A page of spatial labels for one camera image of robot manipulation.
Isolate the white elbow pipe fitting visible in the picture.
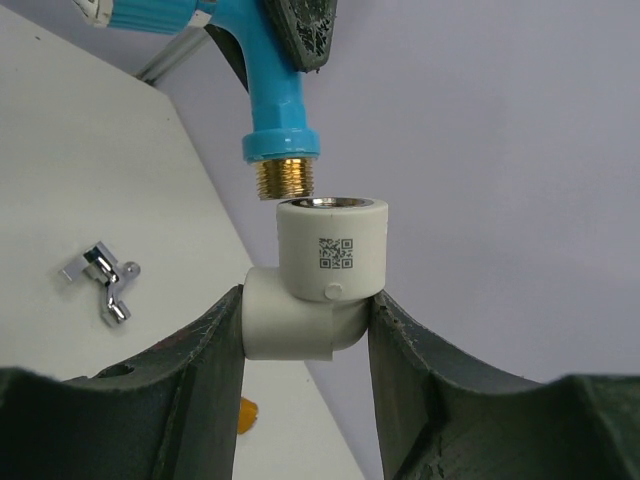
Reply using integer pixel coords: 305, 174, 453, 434
241, 197, 389, 361

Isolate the chrome water faucet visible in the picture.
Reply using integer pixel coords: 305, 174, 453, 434
59, 241, 141, 325

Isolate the blue water faucet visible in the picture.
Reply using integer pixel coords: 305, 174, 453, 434
75, 1, 320, 200

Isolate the orange water faucet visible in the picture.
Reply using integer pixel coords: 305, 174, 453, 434
237, 396, 259, 435

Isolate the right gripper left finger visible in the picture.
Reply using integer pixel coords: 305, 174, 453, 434
1, 287, 245, 479

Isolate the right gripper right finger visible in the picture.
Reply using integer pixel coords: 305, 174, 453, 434
368, 293, 639, 479

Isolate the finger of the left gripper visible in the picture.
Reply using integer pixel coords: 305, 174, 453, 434
204, 24, 249, 92
263, 0, 338, 73

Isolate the left aluminium frame post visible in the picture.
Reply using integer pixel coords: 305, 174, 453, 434
134, 28, 210, 86

